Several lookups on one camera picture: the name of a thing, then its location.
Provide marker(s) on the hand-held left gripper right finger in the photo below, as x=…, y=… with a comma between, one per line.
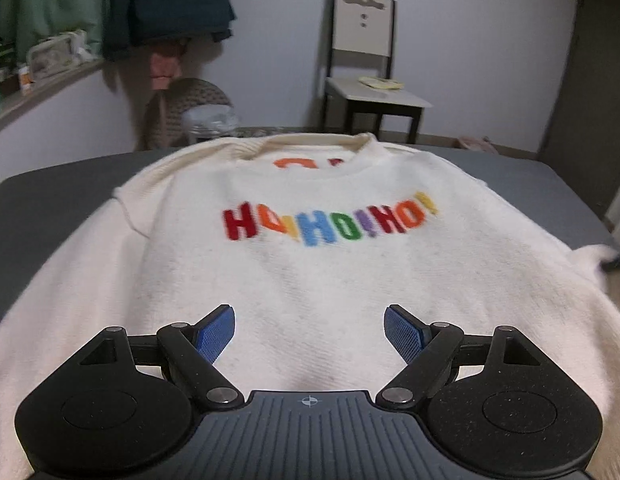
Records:
x=402, y=334

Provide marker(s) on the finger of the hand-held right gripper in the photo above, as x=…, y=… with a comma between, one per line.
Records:
x=616, y=260

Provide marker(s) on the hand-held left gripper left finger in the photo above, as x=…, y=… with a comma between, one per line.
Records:
x=217, y=334

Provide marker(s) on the white sweater with colourful letters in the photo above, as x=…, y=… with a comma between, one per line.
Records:
x=310, y=270

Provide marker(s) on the grey door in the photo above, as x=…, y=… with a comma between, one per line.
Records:
x=590, y=85

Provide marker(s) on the pink slippers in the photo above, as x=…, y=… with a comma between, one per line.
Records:
x=477, y=145

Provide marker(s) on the grey plastic bag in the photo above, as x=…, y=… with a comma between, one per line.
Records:
x=209, y=121

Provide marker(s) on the woven rattan basket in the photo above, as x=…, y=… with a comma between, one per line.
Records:
x=172, y=105

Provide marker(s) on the yellow cloth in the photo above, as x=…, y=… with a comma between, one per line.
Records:
x=380, y=83

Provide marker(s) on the pink hanging item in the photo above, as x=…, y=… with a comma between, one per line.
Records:
x=164, y=67

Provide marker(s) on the clear storage bag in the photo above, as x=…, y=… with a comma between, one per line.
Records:
x=52, y=55

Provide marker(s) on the stack of small boxes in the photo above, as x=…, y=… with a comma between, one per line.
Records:
x=0, y=77

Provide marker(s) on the dark teal jacket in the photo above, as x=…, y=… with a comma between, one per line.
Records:
x=169, y=0

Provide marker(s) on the green curtain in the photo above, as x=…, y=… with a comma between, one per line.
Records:
x=39, y=0

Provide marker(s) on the white chair with black frame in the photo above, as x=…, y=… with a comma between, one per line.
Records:
x=362, y=35

